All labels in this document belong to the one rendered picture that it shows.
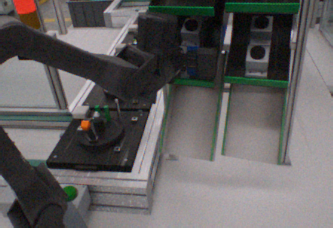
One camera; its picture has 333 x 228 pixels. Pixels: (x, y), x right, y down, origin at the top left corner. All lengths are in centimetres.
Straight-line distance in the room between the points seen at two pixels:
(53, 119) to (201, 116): 53
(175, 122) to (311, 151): 44
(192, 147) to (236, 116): 14
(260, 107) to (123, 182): 39
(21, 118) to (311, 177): 92
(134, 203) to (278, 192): 38
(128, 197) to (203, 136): 24
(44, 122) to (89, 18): 185
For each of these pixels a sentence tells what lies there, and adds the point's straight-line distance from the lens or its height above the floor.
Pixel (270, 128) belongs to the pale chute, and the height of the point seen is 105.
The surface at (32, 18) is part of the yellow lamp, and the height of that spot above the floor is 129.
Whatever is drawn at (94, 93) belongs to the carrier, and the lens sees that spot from 117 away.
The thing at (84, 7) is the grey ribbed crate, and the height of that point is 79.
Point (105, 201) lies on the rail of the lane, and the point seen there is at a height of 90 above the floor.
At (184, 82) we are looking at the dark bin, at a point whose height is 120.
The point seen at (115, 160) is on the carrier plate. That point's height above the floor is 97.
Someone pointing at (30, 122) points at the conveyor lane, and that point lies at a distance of 118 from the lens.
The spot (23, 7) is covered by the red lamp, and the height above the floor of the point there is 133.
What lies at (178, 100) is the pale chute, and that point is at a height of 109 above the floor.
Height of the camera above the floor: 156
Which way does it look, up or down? 32 degrees down
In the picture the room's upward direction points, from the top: 6 degrees counter-clockwise
